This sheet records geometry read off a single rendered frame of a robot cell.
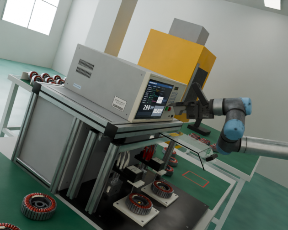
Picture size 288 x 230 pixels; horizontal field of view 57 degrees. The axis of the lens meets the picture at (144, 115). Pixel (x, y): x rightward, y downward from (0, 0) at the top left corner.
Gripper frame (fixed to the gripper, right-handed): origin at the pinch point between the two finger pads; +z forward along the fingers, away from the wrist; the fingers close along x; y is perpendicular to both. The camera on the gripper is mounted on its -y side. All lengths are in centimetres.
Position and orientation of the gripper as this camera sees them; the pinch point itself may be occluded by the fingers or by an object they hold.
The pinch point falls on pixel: (171, 103)
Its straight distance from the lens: 126.0
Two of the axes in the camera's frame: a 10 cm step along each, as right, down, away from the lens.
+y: 0.1, 10.0, -0.1
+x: 4.6, 0.0, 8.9
